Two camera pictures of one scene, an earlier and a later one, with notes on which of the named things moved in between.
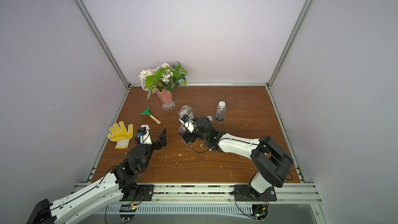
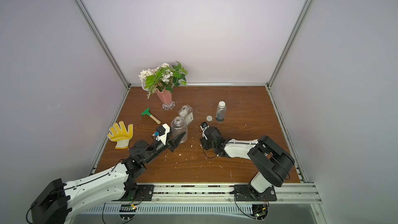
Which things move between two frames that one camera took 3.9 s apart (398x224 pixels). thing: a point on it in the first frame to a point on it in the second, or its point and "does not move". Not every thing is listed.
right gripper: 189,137 to 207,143
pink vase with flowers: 161,80 does not move
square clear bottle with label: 186,110 does not move
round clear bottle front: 221,111 does not move
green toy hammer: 147,111 does not move
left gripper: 162,142 to 169,144
